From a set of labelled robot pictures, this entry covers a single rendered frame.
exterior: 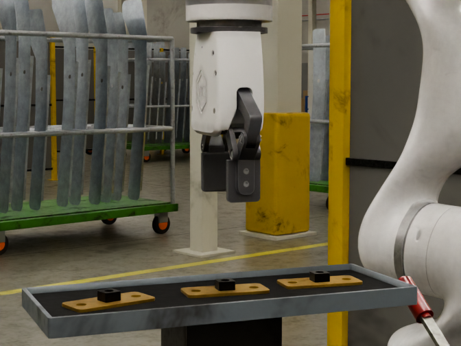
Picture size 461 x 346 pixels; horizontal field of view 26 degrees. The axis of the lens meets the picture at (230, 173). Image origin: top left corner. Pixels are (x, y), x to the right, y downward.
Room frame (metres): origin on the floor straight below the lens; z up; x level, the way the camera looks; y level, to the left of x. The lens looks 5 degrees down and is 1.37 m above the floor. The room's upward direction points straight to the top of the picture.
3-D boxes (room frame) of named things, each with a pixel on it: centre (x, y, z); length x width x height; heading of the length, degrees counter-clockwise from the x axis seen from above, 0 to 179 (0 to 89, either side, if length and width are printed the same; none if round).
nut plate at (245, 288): (0.98, 0.01, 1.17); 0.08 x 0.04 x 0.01; 107
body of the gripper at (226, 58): (0.98, 0.00, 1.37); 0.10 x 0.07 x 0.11; 17
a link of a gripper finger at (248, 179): (0.92, -0.02, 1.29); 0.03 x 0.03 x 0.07; 17
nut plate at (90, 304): (0.93, 0.11, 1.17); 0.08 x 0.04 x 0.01; 128
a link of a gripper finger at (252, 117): (0.93, -0.01, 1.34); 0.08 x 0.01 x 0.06; 17
